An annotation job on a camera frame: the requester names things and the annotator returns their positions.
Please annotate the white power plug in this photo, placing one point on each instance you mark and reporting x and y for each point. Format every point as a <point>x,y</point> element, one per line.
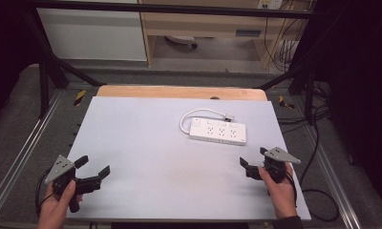
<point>229,118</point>

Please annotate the white power strip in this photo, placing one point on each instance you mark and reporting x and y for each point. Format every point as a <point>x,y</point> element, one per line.
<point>218,131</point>

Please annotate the chair base with caster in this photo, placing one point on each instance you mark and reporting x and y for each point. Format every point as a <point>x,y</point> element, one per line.
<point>182,39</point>

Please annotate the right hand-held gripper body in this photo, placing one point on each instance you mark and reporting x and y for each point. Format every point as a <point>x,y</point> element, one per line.
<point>280,157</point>

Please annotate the beige wooden desk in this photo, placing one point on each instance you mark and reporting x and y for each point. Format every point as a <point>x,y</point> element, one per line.
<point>205,24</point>

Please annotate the wooden table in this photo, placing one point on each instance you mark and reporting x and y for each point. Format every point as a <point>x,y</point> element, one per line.
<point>179,92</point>

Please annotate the person's right hand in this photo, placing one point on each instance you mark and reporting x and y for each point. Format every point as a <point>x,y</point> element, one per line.
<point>283,197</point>

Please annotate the black curtain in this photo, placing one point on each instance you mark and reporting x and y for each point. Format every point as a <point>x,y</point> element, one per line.
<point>6,51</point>
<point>361,95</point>

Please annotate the aluminium rail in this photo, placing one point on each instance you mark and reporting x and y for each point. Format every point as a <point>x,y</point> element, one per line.
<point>334,178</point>
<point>18,156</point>

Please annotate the yellow black tape strip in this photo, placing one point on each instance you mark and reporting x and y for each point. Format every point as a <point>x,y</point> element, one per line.
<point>285,102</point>
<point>79,97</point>

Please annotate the white cabinet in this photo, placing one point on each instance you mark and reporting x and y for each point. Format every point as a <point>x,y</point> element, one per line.
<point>90,35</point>

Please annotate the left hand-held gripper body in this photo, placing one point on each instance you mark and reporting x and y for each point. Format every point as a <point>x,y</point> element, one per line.
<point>61,168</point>

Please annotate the black metal frame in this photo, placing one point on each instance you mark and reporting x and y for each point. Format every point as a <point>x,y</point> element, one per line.
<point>166,9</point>

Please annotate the person's left hand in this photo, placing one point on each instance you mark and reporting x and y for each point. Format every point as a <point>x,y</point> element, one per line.
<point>56,208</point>

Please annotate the white wall socket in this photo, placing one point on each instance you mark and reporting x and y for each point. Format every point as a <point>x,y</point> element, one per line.
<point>270,4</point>

